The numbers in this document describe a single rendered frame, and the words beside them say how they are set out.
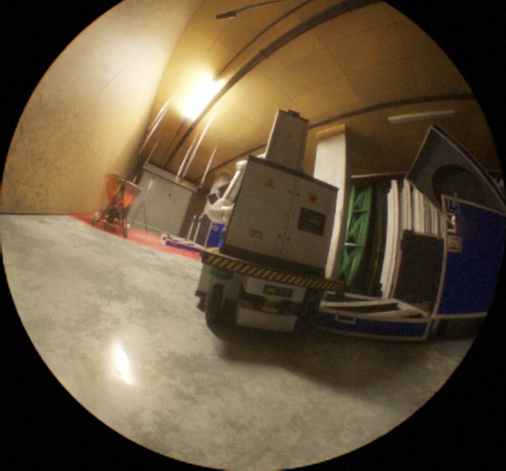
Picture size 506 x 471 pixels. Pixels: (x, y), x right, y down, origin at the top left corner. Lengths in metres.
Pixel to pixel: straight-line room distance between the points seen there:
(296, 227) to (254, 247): 0.23
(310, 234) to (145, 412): 0.90
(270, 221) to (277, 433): 0.79
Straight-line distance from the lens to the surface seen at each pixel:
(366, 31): 2.99
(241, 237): 0.77
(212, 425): 0.42
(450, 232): 1.35
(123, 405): 0.42
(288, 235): 0.82
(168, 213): 9.19
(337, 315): 1.05
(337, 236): 2.66
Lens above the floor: 0.37
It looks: 11 degrees up
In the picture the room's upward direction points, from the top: 15 degrees clockwise
